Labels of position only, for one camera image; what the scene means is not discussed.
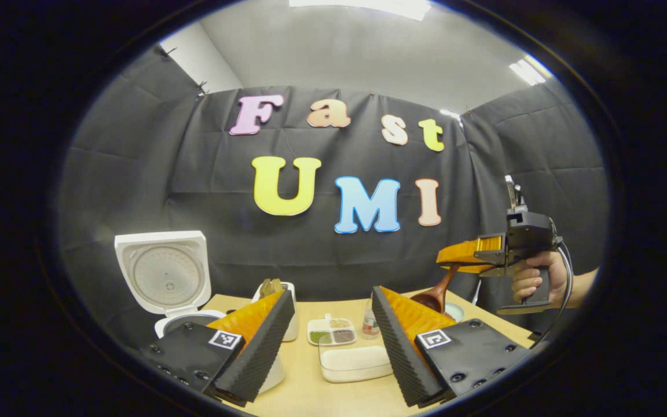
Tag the black backdrop cloth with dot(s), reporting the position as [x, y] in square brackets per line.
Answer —
[136, 174]

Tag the pale green plate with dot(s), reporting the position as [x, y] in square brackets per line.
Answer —
[456, 313]

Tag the brown bread slice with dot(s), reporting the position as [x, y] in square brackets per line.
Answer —
[267, 288]
[279, 286]

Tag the white divided grain dish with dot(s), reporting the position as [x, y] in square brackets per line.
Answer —
[332, 331]

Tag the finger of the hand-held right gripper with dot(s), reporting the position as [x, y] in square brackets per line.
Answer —
[472, 269]
[466, 252]

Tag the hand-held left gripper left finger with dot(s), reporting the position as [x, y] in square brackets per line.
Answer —
[261, 359]

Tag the ceiling light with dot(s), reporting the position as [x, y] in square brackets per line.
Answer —
[530, 70]
[362, 7]

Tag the white toaster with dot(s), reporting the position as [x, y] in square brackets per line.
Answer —
[292, 327]

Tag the small clear bottle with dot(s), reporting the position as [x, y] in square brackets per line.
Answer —
[370, 324]

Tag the brown wooden spoon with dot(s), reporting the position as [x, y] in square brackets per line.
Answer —
[429, 300]

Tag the clear rice container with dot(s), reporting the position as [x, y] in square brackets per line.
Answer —
[354, 364]

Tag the white rice cooker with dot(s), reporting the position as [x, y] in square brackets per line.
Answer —
[162, 272]

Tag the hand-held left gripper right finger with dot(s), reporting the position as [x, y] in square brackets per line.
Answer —
[403, 359]

